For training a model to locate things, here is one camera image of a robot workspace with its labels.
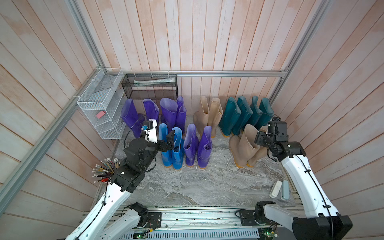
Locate teal boot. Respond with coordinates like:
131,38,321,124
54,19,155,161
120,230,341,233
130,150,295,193
232,96,253,136
255,98,274,130
247,96,263,126
219,97,241,138

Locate large beige boot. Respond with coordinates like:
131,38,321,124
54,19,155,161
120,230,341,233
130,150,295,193
229,124,261,168

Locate large purple boot front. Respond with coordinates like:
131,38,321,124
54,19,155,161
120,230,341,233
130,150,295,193
197,126,212,169

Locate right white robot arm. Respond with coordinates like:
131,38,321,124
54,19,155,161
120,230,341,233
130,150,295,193
254,121,353,240

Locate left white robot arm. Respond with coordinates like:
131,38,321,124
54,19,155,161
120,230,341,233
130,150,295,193
67,129,175,240

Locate purple boot small hidden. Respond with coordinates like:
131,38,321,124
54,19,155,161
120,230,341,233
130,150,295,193
143,99,160,123

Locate pink pencil cup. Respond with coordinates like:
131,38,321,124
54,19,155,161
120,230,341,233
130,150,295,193
92,158,120,183

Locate pink eraser block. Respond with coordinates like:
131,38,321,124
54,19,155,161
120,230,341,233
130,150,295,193
96,111,106,119

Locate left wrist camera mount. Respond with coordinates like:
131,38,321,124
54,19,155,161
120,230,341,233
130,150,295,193
141,119,158,144

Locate black wire mesh basket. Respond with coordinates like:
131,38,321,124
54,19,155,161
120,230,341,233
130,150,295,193
122,73,179,102

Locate aluminium frame rail back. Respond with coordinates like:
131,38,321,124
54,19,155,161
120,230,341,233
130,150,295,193
122,70,288,78

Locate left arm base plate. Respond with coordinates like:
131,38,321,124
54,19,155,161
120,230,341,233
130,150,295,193
120,202,162,230

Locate white wire mesh shelf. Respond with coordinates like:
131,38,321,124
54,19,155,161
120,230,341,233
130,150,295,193
77,68,127,140

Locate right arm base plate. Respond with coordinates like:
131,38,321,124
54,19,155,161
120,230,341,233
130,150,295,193
235,209,279,227

